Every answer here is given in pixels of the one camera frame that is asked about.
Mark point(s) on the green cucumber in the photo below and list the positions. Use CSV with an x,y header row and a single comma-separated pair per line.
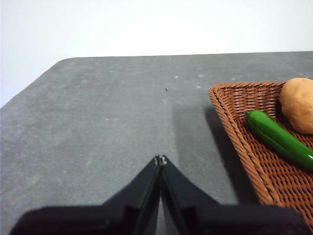
x,y
274,134

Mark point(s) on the yellow-brown potato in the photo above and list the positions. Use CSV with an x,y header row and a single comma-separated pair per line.
x,y
298,105

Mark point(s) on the brown wicker basket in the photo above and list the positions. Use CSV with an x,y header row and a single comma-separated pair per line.
x,y
269,176

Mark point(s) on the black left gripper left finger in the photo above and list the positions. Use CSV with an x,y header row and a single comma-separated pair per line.
x,y
137,188

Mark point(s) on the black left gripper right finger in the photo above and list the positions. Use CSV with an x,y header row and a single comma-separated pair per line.
x,y
183,188

